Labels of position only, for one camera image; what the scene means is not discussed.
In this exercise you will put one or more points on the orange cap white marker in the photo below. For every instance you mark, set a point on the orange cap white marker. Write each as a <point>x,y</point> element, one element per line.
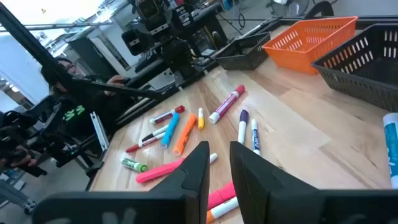
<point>222,210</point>

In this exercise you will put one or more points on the person's hand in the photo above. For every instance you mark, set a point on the person's hand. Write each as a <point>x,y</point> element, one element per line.
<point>21,161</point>

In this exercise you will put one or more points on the black plastic basket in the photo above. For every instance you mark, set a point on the black plastic basket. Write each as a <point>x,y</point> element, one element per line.
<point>245,59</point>
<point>351,84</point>

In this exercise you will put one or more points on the person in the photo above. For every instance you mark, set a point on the person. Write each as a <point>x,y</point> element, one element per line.
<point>84,105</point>

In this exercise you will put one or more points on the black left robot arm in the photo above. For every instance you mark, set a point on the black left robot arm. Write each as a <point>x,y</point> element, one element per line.
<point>177,53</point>

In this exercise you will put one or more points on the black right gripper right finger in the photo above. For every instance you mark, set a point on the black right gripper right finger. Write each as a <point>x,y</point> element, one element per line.
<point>252,186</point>

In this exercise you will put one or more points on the black partition panel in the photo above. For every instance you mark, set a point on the black partition panel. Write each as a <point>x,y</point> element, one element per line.
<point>90,56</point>

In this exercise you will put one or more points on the red cap whiteboard marker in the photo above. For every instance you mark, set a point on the red cap whiteboard marker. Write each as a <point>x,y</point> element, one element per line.
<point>226,104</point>
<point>166,115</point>

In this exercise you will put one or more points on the pink highlighter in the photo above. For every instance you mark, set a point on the pink highlighter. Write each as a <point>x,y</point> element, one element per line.
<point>221,195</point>
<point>158,171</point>

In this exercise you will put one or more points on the thin dark blue marker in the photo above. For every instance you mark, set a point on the thin dark blue marker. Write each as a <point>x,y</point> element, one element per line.
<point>255,137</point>

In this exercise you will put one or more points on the teal blue whiteboard marker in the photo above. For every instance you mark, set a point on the teal blue whiteboard marker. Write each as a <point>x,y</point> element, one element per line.
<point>391,149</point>

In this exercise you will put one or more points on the thin red marker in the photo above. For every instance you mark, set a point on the thin red marker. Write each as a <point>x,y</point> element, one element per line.
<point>146,142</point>

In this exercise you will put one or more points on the light green whiteboard marker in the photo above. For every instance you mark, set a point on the light green whiteboard marker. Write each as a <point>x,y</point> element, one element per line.
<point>133,165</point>

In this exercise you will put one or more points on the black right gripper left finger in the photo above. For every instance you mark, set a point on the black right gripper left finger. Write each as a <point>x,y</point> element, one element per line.
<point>199,186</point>

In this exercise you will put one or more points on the thin black marker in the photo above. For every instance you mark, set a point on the thin black marker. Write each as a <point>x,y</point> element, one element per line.
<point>155,132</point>

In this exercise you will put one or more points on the blue highlighter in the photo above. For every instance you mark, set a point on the blue highlighter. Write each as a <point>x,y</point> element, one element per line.
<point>170,130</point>

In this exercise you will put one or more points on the orange plastic basket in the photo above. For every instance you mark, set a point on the orange plastic basket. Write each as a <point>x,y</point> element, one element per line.
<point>292,57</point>

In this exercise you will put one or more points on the orange highlighter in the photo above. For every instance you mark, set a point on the orange highlighter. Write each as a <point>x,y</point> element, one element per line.
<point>184,135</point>

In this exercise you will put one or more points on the silver aluminium rail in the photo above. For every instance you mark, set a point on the silver aluminium rail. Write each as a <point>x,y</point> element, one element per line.
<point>100,132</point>

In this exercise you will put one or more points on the yellow cap white marker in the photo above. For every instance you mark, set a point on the yellow cap white marker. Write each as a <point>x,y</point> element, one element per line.
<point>201,119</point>

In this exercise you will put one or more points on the purple cap white marker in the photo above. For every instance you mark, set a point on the purple cap white marker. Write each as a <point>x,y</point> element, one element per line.
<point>242,130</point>

